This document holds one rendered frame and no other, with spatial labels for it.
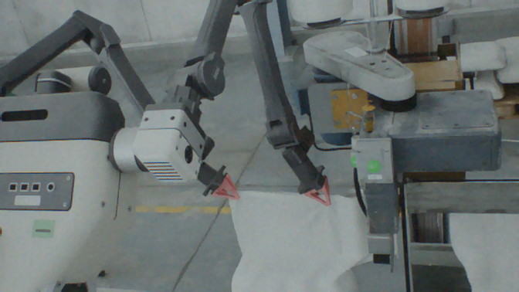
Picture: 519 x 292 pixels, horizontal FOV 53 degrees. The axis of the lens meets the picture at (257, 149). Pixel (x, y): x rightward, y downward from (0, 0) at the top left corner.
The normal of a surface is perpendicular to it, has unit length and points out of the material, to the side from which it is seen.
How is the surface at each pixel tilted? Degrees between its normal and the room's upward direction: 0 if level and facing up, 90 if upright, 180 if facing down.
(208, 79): 75
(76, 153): 50
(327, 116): 90
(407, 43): 90
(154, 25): 90
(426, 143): 90
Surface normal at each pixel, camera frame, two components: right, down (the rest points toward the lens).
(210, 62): 0.82, -0.18
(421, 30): -0.28, 0.47
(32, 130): -0.33, -0.20
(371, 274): -0.18, -0.88
